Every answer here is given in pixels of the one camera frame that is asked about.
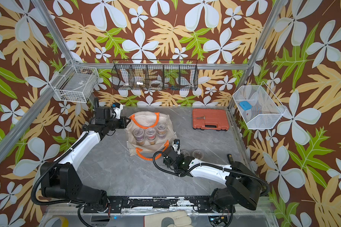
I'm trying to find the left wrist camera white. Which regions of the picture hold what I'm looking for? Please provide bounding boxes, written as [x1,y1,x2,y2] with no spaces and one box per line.
[111,103,124,119]

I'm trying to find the black wire basket rear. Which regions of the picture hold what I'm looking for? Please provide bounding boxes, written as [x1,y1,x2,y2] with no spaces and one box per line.
[110,59,199,91]

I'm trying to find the white wire basket left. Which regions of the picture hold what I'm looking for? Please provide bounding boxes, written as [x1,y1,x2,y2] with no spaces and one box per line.
[50,60,99,103]

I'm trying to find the clear seed jar stack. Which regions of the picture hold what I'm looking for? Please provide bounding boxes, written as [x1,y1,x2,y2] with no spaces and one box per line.
[133,128,145,146]
[145,127,157,145]
[156,123,167,140]

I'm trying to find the white mesh basket right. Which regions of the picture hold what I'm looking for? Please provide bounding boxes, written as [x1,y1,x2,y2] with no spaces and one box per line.
[233,82,287,130]

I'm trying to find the beige canvas bag orange handles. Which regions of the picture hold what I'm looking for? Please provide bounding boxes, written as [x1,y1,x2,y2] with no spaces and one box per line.
[125,111,177,161]

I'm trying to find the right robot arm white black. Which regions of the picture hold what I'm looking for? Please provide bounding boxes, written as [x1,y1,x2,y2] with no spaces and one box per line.
[152,147,271,212]

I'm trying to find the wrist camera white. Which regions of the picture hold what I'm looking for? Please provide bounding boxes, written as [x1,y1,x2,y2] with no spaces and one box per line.
[172,139,180,153]
[111,103,124,119]

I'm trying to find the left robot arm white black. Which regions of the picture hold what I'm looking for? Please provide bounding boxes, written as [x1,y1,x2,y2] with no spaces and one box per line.
[31,103,131,212]

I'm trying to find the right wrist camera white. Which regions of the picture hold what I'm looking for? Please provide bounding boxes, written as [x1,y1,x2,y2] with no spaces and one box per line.
[172,139,180,153]

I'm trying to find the black screwdriver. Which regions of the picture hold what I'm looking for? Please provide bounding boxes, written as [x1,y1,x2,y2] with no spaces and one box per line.
[227,154,234,165]

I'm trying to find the red plastic tool case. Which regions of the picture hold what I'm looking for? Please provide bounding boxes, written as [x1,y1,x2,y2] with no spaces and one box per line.
[192,108,230,131]

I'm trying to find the blue object in basket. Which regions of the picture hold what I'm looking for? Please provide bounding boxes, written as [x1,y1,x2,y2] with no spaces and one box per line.
[239,101,253,111]

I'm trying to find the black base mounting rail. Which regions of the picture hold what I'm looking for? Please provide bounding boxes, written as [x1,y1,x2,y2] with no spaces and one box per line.
[84,196,235,215]

